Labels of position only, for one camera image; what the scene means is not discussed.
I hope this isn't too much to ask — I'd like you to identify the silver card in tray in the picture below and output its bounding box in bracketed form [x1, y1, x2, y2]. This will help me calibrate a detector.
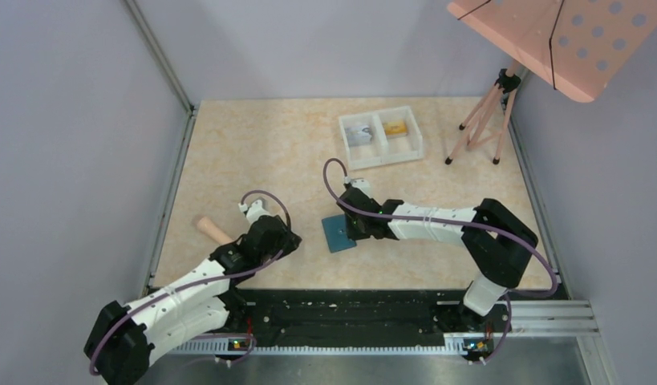
[344, 124, 373, 148]

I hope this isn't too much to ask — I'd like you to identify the pink tripod stand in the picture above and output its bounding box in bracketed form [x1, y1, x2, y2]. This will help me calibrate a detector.
[444, 59, 522, 165]

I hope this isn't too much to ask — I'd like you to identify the pink perforated board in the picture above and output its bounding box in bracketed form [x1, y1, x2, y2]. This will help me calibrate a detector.
[447, 0, 657, 103]

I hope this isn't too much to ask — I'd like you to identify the grey slotted cable duct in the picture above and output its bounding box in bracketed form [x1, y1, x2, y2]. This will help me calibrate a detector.
[169, 336, 489, 357]

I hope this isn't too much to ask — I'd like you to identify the aluminium frame post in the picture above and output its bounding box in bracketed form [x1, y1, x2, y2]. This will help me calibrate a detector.
[120, 0, 195, 115]

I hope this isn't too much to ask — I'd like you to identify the beige wooden peg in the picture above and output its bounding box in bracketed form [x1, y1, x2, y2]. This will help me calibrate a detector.
[195, 216, 234, 245]

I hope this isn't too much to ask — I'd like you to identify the gold card in tray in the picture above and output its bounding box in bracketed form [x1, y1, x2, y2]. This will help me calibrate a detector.
[382, 120, 408, 138]

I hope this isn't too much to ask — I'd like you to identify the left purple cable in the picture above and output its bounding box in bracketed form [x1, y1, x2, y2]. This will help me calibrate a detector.
[88, 190, 292, 376]

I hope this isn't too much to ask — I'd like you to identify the teal card holder wallet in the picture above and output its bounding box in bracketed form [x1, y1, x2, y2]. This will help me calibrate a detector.
[321, 214, 357, 253]

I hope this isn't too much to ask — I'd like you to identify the white two-compartment tray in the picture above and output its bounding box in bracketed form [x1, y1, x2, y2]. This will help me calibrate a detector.
[338, 106, 424, 170]

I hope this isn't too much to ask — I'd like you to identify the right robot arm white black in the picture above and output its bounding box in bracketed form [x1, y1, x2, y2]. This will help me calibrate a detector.
[337, 185, 538, 318]

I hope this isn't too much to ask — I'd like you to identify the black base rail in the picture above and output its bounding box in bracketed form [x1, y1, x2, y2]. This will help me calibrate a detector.
[147, 286, 568, 350]

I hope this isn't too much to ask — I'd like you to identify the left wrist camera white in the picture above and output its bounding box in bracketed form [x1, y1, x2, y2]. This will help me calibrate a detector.
[238, 198, 270, 225]

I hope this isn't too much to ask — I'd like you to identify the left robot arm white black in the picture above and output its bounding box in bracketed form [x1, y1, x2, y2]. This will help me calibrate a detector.
[83, 213, 302, 384]

